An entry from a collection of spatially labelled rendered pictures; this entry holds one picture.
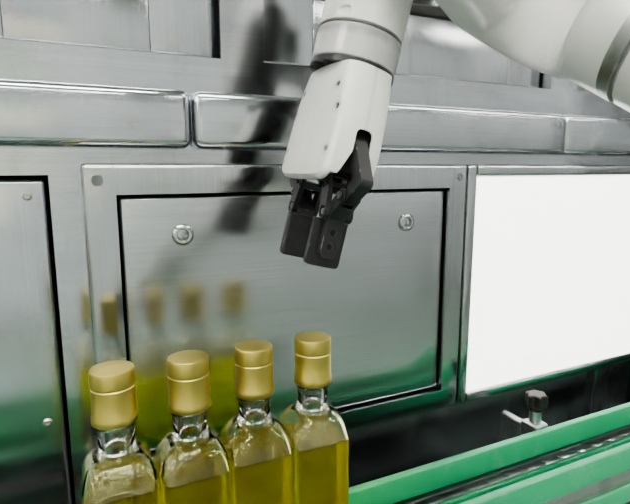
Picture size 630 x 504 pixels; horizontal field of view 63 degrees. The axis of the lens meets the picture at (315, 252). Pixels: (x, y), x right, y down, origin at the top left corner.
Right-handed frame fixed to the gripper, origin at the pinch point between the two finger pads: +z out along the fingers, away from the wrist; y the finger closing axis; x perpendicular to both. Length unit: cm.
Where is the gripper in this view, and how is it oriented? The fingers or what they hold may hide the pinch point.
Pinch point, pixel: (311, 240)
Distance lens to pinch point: 46.0
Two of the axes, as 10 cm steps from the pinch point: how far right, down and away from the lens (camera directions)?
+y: 4.2, 1.5, -9.0
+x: 8.8, 1.9, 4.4
